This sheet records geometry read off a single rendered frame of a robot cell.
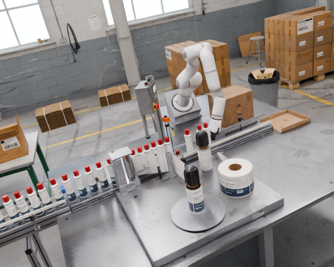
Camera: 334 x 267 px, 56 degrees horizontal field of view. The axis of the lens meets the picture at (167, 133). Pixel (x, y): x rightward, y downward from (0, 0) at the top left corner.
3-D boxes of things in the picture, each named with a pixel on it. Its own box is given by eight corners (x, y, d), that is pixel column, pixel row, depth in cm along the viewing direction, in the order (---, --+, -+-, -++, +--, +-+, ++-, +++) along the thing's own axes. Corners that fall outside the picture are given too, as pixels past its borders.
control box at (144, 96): (140, 115, 214) (133, 89, 206) (146, 105, 229) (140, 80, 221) (154, 114, 212) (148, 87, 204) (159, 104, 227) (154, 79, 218)
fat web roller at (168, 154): (171, 179, 211) (166, 156, 203) (168, 177, 215) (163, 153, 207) (177, 177, 212) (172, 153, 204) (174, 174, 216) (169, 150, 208)
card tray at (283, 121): (281, 133, 251) (281, 128, 249) (260, 123, 273) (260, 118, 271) (310, 121, 260) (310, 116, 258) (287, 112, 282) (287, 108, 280)
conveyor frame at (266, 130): (71, 212, 207) (69, 206, 205) (69, 204, 216) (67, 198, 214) (272, 131, 256) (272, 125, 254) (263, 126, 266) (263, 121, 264)
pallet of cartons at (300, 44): (293, 90, 542) (292, 21, 492) (263, 80, 616) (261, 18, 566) (349, 72, 569) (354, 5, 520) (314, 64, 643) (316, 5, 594)
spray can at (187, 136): (189, 156, 234) (185, 132, 225) (186, 153, 238) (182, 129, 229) (195, 154, 235) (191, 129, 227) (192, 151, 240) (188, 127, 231)
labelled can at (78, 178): (81, 199, 209) (71, 174, 201) (80, 195, 214) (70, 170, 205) (89, 196, 211) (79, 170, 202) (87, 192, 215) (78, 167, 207)
